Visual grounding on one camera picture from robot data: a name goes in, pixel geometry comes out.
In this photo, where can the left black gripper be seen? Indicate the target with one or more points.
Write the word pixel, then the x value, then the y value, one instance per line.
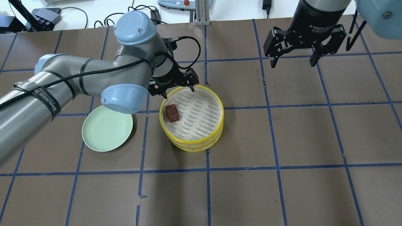
pixel 170 80

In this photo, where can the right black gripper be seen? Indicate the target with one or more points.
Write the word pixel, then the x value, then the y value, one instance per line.
pixel 312 17

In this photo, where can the brown steamed bun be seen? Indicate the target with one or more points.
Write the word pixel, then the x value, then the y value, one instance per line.
pixel 172 113

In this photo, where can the yellow steamer basket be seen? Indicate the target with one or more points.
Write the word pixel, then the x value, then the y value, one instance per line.
pixel 201 146
pixel 201 114

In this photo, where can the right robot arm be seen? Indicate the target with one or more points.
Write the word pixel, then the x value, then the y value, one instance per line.
pixel 383 16

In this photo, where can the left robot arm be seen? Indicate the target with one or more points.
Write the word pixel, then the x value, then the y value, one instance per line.
pixel 144 64

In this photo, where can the black power adapter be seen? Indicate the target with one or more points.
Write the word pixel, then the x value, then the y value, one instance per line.
pixel 267 5

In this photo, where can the light green plate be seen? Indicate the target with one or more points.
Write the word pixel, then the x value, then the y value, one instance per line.
pixel 105 130

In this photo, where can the grey control pendant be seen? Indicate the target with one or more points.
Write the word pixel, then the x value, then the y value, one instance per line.
pixel 183 5

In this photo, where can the black device box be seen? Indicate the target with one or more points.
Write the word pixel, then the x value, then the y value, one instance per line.
pixel 48 15

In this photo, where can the aluminium frame post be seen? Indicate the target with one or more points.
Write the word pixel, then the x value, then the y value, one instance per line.
pixel 202 9

